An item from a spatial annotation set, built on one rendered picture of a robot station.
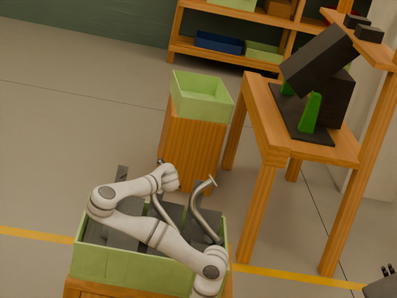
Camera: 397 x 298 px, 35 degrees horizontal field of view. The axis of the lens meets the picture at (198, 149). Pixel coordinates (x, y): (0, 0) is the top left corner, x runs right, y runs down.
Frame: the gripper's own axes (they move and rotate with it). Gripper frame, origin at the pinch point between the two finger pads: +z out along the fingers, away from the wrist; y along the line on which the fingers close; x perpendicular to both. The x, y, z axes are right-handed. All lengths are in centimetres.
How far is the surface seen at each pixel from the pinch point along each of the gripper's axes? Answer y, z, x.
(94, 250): -8.9, -18.1, 39.4
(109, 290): -26, -14, 44
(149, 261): -24.1, -16.7, 24.1
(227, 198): -51, 243, -20
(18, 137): 84, 267, 100
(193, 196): -13.5, 1.1, -3.5
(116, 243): -12.8, 0.4, 34.3
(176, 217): -18.1, 7.7, 7.7
